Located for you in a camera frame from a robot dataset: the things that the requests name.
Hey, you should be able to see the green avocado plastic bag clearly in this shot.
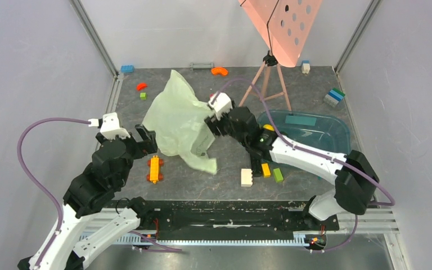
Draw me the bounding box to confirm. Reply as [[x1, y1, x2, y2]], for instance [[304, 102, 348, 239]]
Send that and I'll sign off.
[[142, 70, 218, 174]]

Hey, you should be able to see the yellow fake mango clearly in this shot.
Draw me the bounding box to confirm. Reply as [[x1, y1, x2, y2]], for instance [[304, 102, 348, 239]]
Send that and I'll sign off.
[[263, 124, 275, 132]]

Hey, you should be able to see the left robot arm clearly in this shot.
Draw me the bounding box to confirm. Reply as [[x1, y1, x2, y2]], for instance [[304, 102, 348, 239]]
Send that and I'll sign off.
[[17, 119, 158, 269]]

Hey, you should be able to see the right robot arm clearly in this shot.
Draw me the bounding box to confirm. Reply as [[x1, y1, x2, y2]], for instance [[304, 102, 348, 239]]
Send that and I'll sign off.
[[205, 107, 379, 230]]

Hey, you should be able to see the orange yellow toy car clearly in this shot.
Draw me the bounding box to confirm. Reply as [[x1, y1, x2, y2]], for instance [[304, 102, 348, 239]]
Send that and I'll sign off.
[[146, 155, 164, 184]]

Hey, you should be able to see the small green cube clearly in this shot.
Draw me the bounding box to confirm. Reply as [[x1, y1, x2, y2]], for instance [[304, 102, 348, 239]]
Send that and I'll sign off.
[[139, 92, 147, 100]]

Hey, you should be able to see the black microphone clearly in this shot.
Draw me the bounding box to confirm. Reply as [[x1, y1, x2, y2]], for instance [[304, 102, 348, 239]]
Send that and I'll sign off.
[[250, 155, 263, 178]]

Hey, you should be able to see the red arch block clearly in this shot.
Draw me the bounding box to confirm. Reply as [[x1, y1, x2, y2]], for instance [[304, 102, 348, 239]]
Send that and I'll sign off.
[[136, 83, 147, 91]]

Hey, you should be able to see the cream lego brick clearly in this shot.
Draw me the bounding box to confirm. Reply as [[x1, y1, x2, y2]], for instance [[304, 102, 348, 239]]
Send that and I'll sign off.
[[240, 168, 253, 187]]

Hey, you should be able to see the orange curved block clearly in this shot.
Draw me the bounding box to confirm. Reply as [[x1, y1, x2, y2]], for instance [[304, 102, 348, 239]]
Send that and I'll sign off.
[[211, 66, 228, 77]]

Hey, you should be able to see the yellow wooden block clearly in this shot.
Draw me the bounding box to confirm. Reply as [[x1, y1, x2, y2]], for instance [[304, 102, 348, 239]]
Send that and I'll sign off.
[[261, 163, 271, 178]]

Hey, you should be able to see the green wooden block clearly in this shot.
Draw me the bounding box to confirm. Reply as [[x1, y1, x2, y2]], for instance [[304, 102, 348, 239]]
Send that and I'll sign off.
[[273, 168, 284, 183]]

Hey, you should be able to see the blue lego brick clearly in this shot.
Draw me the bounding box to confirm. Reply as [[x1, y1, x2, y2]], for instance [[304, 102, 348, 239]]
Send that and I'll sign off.
[[120, 65, 134, 74]]

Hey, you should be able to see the pink tripod stand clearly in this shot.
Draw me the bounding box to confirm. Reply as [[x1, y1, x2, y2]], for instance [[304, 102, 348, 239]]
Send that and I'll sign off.
[[239, 50, 292, 111]]

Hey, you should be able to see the teal plastic tub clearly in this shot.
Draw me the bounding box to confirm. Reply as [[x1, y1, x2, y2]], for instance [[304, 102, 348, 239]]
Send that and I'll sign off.
[[257, 110, 352, 154]]

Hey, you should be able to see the white blue small brick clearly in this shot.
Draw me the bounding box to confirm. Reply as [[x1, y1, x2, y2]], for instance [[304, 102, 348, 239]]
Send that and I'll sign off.
[[301, 60, 311, 74]]

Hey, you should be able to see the grey blue green brick stack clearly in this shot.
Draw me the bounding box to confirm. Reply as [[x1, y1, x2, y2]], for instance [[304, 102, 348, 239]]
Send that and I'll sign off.
[[323, 88, 345, 107]]

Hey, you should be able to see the pink perforated panel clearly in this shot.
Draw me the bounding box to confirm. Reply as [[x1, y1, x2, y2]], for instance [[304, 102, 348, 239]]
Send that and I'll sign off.
[[239, 0, 322, 68]]

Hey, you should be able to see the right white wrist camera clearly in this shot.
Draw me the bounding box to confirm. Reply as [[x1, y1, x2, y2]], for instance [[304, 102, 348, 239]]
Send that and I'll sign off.
[[208, 92, 234, 120]]

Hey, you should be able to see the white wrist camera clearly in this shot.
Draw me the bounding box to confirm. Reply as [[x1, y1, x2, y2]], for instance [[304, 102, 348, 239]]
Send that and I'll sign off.
[[208, 92, 234, 120], [88, 112, 130, 140]]

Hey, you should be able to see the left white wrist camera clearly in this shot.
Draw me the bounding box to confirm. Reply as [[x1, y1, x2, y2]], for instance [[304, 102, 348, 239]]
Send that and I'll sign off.
[[88, 112, 130, 140]]

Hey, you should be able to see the grey metal handle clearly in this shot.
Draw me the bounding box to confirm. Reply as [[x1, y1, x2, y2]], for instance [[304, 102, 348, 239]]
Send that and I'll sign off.
[[190, 62, 214, 71]]

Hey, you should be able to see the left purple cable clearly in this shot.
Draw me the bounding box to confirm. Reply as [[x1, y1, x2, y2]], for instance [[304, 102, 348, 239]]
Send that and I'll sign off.
[[17, 118, 183, 269]]

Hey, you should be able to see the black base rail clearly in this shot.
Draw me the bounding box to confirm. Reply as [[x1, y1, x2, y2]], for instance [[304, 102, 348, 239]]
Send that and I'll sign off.
[[140, 200, 340, 240]]

